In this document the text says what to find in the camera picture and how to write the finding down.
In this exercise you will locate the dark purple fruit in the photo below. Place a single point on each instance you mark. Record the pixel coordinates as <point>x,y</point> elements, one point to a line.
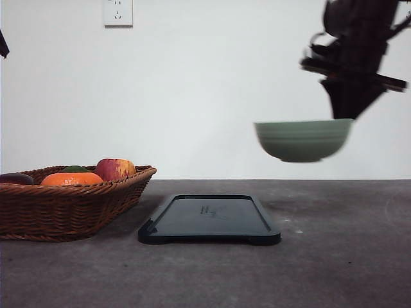
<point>18,178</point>

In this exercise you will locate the red yellow apple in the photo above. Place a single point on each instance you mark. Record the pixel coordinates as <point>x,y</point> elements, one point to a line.
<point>115,168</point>

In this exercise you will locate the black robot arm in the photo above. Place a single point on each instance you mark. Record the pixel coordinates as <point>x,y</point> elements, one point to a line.
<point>4,50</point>

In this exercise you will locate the orange tangerine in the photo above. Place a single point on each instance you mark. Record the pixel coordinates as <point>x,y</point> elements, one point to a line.
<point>72,179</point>

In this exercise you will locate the white wall socket left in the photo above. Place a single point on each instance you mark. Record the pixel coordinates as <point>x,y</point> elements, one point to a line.
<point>118,13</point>

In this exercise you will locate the light green ceramic bowl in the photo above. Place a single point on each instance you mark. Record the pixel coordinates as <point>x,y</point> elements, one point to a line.
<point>303,141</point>

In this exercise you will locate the dark teal rectangular tray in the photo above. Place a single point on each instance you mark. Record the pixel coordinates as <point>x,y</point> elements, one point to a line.
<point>211,220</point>

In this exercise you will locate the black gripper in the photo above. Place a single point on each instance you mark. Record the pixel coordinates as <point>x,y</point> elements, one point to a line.
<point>351,56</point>

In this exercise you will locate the brown wicker basket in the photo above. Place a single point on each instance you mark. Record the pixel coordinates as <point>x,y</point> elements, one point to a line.
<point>40,212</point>

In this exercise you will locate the green avocado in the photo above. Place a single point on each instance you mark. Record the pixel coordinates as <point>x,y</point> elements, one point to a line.
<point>74,169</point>

